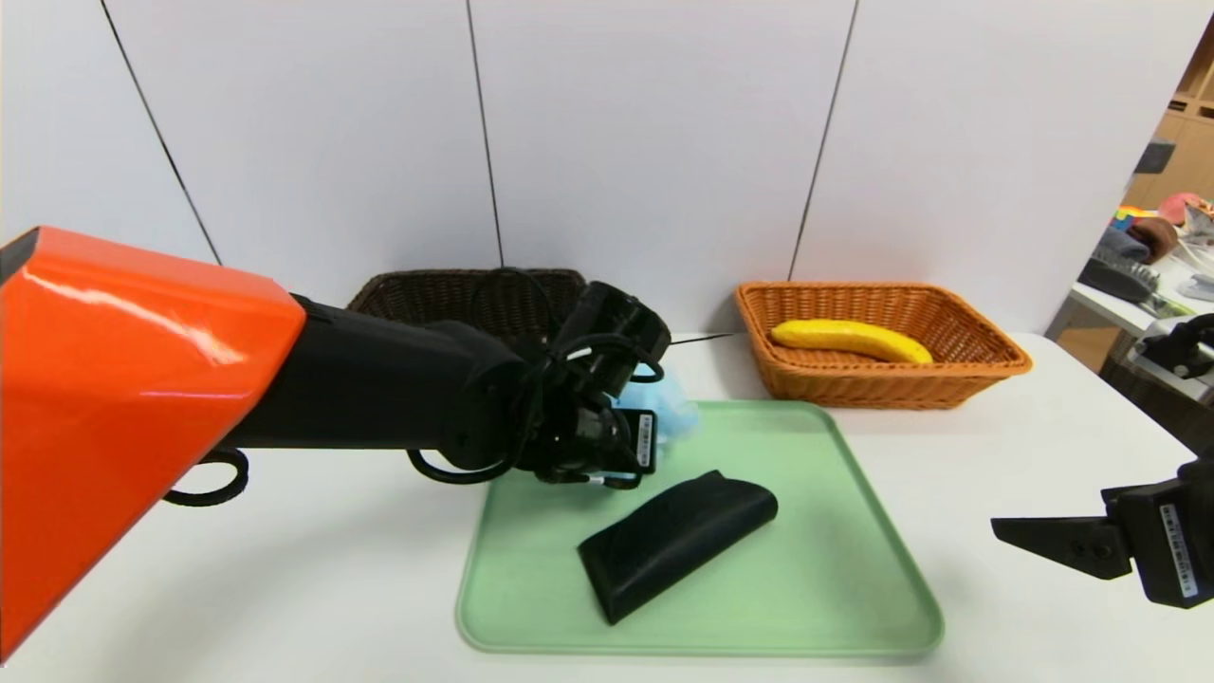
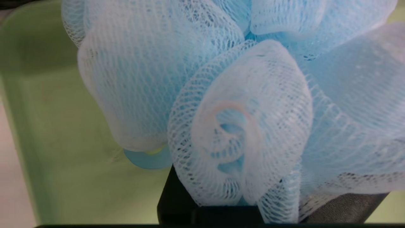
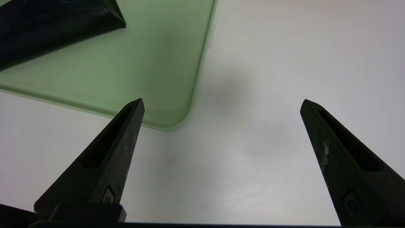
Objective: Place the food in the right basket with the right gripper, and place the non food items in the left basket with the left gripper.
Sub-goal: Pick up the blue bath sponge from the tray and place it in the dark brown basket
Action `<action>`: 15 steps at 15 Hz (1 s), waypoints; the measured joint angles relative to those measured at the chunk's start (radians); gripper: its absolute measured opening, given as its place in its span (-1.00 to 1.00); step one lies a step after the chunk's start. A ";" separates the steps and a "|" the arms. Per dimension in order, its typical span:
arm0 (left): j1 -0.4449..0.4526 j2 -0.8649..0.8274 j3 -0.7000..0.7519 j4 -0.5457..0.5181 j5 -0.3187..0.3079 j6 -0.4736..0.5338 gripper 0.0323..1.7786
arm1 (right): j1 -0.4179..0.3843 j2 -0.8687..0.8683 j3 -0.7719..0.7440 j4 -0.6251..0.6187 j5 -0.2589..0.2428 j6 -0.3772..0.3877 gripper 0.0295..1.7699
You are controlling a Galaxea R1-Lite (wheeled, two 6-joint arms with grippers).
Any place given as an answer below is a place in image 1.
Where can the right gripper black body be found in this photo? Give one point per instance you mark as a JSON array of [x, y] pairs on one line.
[[1172, 548]]

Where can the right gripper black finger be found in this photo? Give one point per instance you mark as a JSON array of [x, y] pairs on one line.
[[1072, 545]]

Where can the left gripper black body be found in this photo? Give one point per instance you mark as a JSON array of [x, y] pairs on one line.
[[644, 440]]

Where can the light blue mesh bath loofah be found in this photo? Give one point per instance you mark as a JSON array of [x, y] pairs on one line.
[[678, 417]]

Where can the black glasses case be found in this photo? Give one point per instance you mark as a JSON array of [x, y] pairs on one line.
[[673, 541]]

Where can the yellow banana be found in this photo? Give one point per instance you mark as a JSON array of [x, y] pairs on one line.
[[844, 337]]

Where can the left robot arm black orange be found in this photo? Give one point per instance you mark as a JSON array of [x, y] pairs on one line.
[[142, 379]]

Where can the orange wicker basket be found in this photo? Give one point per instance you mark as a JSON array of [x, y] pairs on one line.
[[854, 389]]

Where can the dark brown wicker basket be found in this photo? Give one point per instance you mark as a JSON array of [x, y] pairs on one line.
[[446, 294]]

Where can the light green plastic tray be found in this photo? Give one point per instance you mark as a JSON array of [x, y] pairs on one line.
[[835, 569]]

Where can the white side table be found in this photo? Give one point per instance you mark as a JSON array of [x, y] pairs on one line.
[[1114, 311]]

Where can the green and black tool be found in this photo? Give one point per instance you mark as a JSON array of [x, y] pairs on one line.
[[1162, 305]]

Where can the black hair brush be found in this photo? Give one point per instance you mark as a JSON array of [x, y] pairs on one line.
[[1114, 282]]

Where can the dark gray folded cloth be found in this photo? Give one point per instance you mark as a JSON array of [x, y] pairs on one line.
[[1119, 249]]

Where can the brown round plush item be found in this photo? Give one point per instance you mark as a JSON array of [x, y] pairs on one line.
[[1155, 239]]

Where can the crumpled silver plastic bag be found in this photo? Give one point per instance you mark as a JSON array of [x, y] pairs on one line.
[[1200, 226]]

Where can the colourful toy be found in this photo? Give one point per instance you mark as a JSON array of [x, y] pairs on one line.
[[1133, 218]]

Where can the pink round item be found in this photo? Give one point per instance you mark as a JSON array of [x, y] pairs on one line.
[[1179, 209]]

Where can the wooden shelf unit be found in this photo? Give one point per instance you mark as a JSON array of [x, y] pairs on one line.
[[1190, 161]]

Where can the dark gray box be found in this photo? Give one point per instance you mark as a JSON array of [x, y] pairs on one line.
[[1152, 158]]

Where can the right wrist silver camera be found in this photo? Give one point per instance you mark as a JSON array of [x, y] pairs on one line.
[[1186, 356]]

